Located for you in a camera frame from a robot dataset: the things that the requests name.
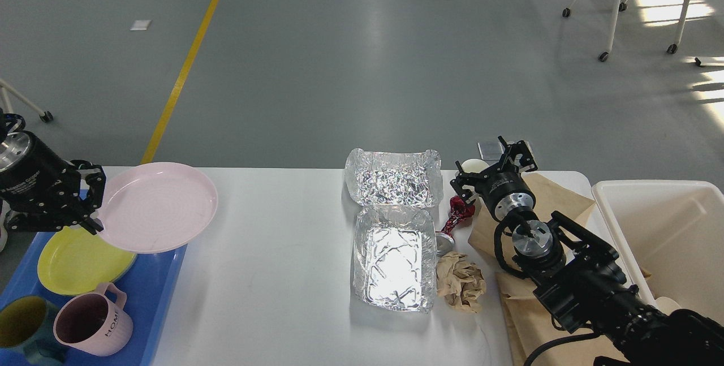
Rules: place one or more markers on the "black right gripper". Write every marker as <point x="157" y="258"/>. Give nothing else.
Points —
<point x="504" y="191"/>

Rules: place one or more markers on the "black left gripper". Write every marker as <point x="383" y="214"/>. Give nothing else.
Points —
<point x="42" y="190"/>

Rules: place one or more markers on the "pink plastic plate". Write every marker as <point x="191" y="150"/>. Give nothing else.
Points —
<point x="157" y="207"/>

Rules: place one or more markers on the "aluminium foil container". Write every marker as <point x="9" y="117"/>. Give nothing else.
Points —
<point x="394" y="242"/>

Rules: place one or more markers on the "pink mug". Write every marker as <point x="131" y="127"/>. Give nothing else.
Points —
<point x="95" y="322"/>

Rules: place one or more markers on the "teal mug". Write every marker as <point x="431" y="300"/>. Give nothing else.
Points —
<point x="27" y="328"/>

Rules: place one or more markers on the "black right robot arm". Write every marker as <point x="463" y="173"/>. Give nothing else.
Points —
<point x="576" y="274"/>

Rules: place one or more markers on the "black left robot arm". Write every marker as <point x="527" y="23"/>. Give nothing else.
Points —
<point x="5" y="125"/>

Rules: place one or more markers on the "small grey metal plate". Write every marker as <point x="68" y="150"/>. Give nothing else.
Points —
<point x="490" y="151"/>

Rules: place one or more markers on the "white paper cup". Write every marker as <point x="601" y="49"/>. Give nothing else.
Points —
<point x="474" y="166"/>

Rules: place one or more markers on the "red foil wrapper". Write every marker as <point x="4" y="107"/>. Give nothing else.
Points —
<point x="459" y="212"/>

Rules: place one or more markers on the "white chair leg left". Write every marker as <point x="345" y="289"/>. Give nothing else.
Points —
<point x="8" y="90"/>

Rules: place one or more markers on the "yellow plastic plate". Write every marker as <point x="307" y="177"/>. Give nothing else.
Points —
<point x="74" y="262"/>

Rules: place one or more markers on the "blue plastic tray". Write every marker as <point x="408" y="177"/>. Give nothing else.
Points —
<point x="149" y="284"/>

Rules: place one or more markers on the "crumpled brown paper ball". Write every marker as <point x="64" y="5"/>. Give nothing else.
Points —
<point x="460" y="282"/>

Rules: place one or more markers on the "flat brown paper bag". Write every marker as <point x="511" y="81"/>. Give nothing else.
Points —
<point x="529" y="326"/>

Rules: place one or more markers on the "white plastic bin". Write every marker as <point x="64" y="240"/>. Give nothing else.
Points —
<point x="669" y="234"/>

